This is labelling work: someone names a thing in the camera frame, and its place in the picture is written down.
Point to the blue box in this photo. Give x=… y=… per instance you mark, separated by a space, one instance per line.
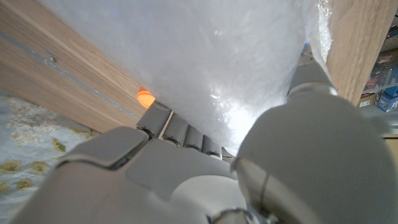
x=388 y=101

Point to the bubble wrap roll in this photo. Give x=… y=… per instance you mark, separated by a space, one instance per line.
x=186 y=53

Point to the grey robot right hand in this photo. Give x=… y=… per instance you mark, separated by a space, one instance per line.
x=186 y=186

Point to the floral backdrop cloth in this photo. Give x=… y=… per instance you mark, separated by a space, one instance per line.
x=28 y=146

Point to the orange cup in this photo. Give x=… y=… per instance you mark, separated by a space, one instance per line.
x=145 y=98

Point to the brown cardboard box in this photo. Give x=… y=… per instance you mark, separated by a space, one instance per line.
x=366 y=100

